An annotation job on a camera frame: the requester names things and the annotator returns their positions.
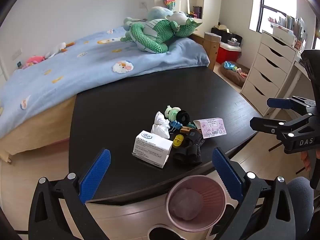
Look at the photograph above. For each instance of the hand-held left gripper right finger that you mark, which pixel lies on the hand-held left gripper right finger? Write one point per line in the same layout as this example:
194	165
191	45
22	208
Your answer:
226	175

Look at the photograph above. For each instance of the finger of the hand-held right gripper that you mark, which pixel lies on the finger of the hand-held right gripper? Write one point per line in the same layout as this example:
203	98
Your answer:
265	125
278	103

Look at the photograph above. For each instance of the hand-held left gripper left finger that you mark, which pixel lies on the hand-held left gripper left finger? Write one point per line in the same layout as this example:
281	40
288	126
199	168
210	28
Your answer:
96	175

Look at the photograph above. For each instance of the pink trash bin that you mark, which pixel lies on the pink trash bin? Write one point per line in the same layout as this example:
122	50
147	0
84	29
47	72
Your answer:
215	190

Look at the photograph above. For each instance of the black glove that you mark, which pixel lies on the black glove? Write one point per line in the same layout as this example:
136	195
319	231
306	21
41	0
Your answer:
187	150

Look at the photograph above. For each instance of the pink bunny print card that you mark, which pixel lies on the pink bunny print card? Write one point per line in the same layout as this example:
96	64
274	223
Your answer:
212	130

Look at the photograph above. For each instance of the yellow measuring tape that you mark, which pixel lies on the yellow measuring tape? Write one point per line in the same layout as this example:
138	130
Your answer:
178	142

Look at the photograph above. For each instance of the wooden clothespin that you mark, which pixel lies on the wooden clothespin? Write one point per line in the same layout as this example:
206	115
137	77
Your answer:
185	130

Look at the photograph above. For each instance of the teal clothespin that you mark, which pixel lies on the teal clothespin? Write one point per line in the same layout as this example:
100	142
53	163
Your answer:
190	125

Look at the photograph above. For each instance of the white cardboard box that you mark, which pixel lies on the white cardboard box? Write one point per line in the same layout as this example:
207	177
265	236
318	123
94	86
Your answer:
152	145

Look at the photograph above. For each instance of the blue binder clip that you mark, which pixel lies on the blue binder clip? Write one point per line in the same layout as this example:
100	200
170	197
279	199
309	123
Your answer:
175	124

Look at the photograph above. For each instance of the black hair scrunchie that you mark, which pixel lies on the black hair scrunchie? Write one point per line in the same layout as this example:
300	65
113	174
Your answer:
179	117

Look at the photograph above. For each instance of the white tissue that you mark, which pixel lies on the white tissue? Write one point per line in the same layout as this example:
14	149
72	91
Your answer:
160	127

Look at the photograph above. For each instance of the person's right hand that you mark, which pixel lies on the person's right hand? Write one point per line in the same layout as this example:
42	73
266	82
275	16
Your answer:
306	161

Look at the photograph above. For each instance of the white desk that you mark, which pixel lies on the white desk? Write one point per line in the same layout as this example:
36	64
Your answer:
300	66

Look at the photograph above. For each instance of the white drawer cabinet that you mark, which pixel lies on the white drawer cabinet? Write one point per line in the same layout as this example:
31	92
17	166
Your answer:
265	62

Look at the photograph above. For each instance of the black wooden table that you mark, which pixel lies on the black wooden table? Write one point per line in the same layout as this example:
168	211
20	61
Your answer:
112	130

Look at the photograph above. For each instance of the brown pet bed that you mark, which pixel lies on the brown pet bed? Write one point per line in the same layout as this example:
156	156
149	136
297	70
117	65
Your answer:
235	77

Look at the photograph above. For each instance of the person's right leg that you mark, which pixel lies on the person's right leg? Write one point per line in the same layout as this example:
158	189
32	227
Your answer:
300	195

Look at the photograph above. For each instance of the blue pet toy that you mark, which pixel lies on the blue pet toy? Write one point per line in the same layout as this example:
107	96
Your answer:
228	65

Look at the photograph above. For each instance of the red cooler box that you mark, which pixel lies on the red cooler box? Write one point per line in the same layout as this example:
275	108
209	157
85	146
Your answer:
225	55

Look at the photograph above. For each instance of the row of books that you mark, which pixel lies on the row of books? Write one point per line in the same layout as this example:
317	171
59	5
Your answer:
287	27

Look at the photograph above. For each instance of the dark grey slipper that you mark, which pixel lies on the dark grey slipper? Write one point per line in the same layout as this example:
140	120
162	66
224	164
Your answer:
165	233

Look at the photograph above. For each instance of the black storage box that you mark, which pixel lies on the black storage box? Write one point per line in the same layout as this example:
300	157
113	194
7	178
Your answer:
225	36

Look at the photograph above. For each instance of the wooden bedside stand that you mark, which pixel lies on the wooden bedside stand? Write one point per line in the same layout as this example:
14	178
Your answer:
212	47

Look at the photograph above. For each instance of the light blue printed blanket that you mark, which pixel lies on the light blue printed blanket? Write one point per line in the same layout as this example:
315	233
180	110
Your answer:
75	75

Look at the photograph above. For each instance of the dark purple box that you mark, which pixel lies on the dark purple box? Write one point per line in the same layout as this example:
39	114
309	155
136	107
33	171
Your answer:
197	12

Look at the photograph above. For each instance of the pink plush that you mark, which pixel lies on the pink plush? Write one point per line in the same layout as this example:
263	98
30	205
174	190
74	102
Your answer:
33	60

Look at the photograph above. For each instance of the white goose plush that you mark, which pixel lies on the white goose plush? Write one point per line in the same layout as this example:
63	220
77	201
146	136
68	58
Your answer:
58	47

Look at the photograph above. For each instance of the green dragon plush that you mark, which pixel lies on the green dragon plush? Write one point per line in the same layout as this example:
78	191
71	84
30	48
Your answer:
155	35

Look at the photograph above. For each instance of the rainbow crochet bag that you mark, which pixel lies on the rainbow crochet bag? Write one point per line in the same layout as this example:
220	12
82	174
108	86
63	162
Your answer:
169	1

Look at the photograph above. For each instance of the light blue plush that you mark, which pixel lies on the light blue plush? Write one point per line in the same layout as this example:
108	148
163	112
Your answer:
157	12

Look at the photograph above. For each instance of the wooden bed frame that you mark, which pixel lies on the wooden bed frame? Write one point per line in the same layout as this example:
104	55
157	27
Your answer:
37	135

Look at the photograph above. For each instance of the white wall socket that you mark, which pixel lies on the white wall socket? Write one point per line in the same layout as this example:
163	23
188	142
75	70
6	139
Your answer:
17	53

